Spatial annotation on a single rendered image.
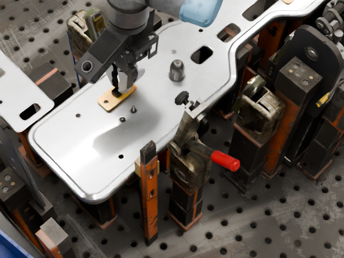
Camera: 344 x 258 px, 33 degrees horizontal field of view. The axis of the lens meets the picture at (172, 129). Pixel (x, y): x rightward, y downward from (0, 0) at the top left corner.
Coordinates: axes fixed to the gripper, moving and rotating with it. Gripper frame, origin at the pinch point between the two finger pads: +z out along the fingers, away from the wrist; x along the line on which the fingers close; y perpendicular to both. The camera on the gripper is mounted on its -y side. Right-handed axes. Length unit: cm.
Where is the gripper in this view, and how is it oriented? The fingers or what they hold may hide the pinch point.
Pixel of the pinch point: (116, 88)
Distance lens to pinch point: 118.9
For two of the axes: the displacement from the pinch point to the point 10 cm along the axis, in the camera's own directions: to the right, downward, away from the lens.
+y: 7.1, -5.6, 4.3
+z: -1.0, 5.3, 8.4
